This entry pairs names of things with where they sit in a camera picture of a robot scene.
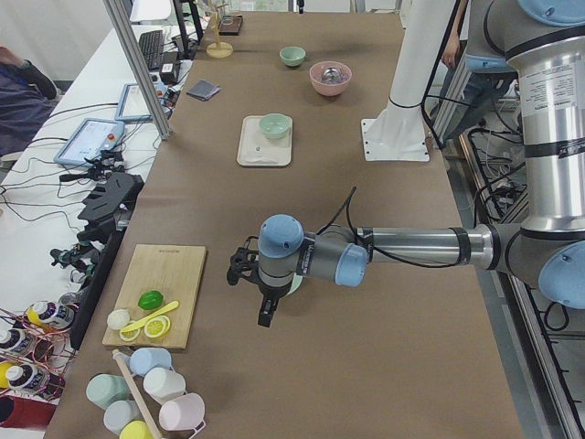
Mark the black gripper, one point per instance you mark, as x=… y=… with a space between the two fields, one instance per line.
x=270 y=292

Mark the green bowl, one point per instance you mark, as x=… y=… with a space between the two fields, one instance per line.
x=296 y=283
x=292 y=56
x=275 y=125

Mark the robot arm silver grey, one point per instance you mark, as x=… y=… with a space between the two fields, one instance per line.
x=543 y=43

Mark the yellow plastic knife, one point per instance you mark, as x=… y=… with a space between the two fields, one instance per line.
x=143 y=321

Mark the wooden cutting board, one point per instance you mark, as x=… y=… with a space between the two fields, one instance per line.
x=174 y=272

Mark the lemon slice right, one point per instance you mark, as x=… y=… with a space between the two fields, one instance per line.
x=157 y=327

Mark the lemon slice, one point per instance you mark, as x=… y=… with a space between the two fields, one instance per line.
x=157 y=327
x=130 y=335

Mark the green lime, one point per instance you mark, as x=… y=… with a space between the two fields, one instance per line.
x=150 y=300

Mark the white cup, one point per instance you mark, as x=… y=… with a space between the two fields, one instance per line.
x=164 y=385

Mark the blue cup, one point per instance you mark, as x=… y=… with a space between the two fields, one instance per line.
x=145 y=359

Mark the pink cup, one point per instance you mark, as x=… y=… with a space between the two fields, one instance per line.
x=186 y=412

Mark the lemon slice left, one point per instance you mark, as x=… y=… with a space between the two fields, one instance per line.
x=130 y=335

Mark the cream rectangular tray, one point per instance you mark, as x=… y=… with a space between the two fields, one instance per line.
x=256 y=150

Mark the white garlic bun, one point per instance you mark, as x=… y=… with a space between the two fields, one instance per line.
x=118 y=319

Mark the green bowl on tray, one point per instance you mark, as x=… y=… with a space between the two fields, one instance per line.
x=275 y=125

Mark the black plastic stand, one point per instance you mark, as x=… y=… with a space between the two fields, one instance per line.
x=100 y=207

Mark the yellow cup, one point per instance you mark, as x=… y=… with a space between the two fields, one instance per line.
x=136 y=430

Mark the green cup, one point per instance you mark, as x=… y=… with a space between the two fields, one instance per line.
x=105 y=389

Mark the grey cup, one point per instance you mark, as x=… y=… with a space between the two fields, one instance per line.
x=119 y=414

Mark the yellow bottle upper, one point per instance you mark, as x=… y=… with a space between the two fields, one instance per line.
x=55 y=315

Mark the yellow bottle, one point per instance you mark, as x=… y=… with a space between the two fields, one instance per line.
x=26 y=378
x=55 y=315

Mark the grey folded cloth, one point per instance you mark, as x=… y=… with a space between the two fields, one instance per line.
x=203 y=90

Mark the pink bowl with ice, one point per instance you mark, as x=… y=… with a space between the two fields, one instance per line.
x=327 y=90

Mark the metal ice scoop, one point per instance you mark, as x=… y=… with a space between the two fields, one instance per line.
x=332 y=75

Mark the teach pendant tablet far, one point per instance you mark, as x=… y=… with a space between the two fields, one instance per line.
x=132 y=107

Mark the teach pendant tablet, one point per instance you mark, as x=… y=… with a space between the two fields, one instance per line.
x=90 y=139
x=132 y=107

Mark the teach pendant tablet near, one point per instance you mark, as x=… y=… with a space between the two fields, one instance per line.
x=90 y=139

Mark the wooden mug tree stand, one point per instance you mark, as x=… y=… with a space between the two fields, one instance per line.
x=217 y=49

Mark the yellow bottle lower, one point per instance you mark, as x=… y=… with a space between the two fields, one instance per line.
x=26 y=378

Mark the dark wooden tray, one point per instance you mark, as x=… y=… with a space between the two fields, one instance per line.
x=230 y=25

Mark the black keyboard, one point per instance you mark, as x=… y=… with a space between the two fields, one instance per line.
x=151 y=45

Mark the seated person dark clothes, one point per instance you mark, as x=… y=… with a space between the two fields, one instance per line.
x=27 y=100

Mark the white camera pole mount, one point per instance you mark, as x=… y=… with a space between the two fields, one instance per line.
x=398 y=133

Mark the aluminium frame post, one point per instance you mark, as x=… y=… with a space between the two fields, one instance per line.
x=135 y=59

